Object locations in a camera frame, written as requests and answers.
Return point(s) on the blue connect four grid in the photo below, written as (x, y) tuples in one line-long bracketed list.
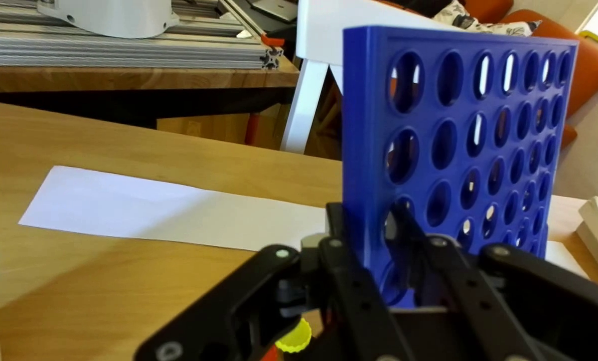
[(366, 100)]

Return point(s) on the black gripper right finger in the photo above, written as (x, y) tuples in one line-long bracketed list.
[(471, 301)]

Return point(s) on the leaf patterned cushion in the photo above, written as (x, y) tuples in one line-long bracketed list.
[(485, 16)]

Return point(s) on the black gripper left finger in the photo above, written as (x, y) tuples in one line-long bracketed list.
[(351, 301)]

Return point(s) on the striped metal rail frame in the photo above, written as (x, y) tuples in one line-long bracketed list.
[(110, 53)]

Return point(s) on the orange armchair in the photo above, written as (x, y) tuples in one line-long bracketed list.
[(593, 66)]

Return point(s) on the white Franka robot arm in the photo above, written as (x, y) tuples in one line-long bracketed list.
[(110, 16)]

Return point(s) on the long white paper strip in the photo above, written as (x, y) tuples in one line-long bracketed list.
[(165, 207)]

